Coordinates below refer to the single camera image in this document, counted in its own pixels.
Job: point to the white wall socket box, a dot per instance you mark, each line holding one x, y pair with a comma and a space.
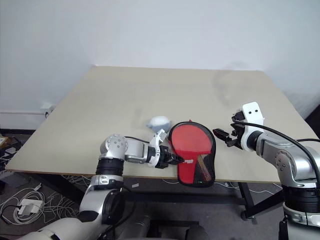
47, 108

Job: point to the pale robot body shell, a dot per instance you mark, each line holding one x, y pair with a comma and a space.
62, 228

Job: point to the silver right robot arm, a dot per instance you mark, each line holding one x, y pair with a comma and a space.
287, 160

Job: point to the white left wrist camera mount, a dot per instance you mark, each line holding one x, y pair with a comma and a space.
157, 142

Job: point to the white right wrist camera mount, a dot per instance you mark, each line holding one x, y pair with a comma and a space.
252, 112

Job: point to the white power adapter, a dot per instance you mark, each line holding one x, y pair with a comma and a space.
28, 207

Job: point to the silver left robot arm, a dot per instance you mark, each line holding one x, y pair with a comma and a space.
117, 146

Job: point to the red table tennis paddle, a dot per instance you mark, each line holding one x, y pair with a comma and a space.
191, 138

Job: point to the black red paddle case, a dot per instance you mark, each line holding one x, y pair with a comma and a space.
212, 160

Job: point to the grey white crumpled cloth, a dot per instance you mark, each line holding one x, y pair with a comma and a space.
160, 122

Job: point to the black table leg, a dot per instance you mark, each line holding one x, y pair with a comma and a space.
247, 200

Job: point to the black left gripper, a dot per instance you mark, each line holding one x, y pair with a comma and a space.
163, 157

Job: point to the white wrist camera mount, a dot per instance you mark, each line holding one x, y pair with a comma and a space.
252, 112
157, 142

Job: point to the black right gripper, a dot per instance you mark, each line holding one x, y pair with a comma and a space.
238, 126

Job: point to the black table crossbar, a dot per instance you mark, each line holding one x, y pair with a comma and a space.
187, 198

